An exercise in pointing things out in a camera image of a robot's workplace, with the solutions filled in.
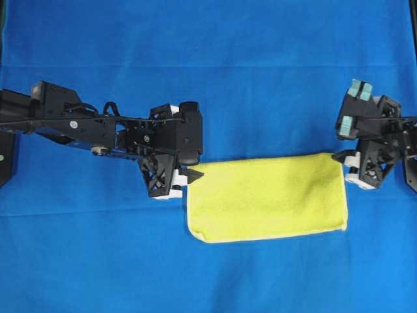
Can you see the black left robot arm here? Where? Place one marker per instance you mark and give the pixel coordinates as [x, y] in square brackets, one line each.
[58, 114]

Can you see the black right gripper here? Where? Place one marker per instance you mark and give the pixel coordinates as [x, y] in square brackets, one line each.
[375, 155]

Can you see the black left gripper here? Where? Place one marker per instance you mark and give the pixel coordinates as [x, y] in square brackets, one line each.
[156, 166]

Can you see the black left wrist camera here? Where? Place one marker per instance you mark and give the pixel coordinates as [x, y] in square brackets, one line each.
[181, 132]

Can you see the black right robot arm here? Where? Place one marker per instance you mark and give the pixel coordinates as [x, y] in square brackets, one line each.
[408, 150]

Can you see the yellow-green towel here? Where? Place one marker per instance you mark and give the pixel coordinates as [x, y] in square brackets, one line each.
[267, 198]

